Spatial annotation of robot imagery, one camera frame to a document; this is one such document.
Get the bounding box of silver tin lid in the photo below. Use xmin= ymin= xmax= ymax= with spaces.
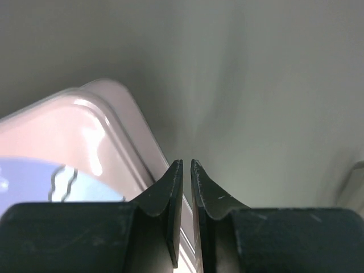
xmin=1 ymin=80 xmax=195 ymax=272

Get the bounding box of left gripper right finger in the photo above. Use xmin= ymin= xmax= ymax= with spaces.
xmin=191 ymin=160 xmax=363 ymax=272

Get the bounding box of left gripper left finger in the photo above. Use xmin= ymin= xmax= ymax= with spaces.
xmin=1 ymin=160 xmax=183 ymax=272

